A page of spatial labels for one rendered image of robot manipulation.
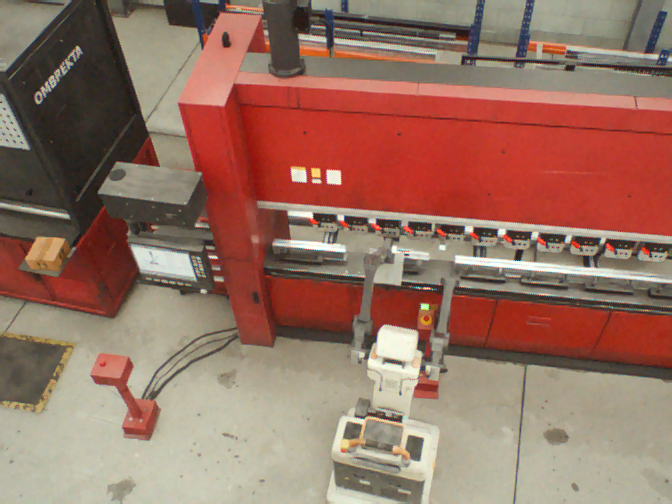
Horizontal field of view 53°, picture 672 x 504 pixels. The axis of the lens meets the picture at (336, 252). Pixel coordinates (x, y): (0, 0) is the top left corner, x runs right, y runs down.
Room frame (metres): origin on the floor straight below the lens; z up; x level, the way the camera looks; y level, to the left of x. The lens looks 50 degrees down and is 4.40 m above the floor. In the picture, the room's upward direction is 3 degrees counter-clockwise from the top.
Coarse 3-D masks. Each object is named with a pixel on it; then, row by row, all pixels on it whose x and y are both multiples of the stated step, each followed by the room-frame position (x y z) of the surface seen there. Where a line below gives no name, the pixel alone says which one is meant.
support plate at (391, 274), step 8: (400, 256) 2.77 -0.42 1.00; (384, 264) 2.71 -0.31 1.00; (392, 264) 2.71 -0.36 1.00; (400, 264) 2.71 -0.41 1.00; (376, 272) 2.65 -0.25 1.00; (384, 272) 2.65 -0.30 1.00; (392, 272) 2.64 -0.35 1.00; (400, 272) 2.64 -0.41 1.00; (376, 280) 2.59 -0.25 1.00; (384, 280) 2.58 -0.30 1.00; (392, 280) 2.58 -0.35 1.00; (400, 280) 2.58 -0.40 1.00
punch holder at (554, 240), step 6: (540, 234) 2.63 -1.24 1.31; (546, 234) 2.61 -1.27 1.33; (552, 234) 2.61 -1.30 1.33; (558, 234) 2.60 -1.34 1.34; (564, 234) 2.60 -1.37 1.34; (546, 240) 2.61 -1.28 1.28; (552, 240) 2.60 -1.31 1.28; (558, 240) 2.60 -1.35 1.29; (564, 240) 2.59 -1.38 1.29; (540, 246) 2.61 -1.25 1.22; (552, 246) 2.61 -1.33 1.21; (558, 246) 2.59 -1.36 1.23; (558, 252) 2.59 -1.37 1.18
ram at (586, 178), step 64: (256, 128) 2.94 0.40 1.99; (320, 128) 2.87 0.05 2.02; (384, 128) 2.80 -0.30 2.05; (448, 128) 2.74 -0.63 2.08; (512, 128) 2.68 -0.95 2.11; (576, 128) 2.62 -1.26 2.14; (256, 192) 2.95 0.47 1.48; (320, 192) 2.88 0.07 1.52; (384, 192) 2.80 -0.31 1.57; (448, 192) 2.73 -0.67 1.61; (512, 192) 2.66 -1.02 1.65; (576, 192) 2.60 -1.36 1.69; (640, 192) 2.53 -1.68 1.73
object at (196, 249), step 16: (128, 240) 2.50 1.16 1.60; (144, 240) 2.50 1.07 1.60; (160, 240) 2.49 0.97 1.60; (176, 240) 2.51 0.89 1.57; (192, 240) 2.50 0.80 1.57; (192, 256) 2.40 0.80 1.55; (208, 256) 2.49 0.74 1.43; (144, 272) 2.49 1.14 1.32; (208, 272) 2.39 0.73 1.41; (208, 288) 2.39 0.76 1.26
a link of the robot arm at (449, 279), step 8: (448, 280) 2.25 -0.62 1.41; (456, 280) 2.24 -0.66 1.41; (448, 288) 2.21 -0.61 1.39; (448, 296) 2.17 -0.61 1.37; (448, 304) 2.13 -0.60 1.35; (440, 312) 2.09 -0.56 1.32; (448, 312) 2.09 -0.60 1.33; (440, 320) 2.05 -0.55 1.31; (440, 328) 2.01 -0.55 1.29; (432, 336) 1.97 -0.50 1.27; (448, 336) 1.97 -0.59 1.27
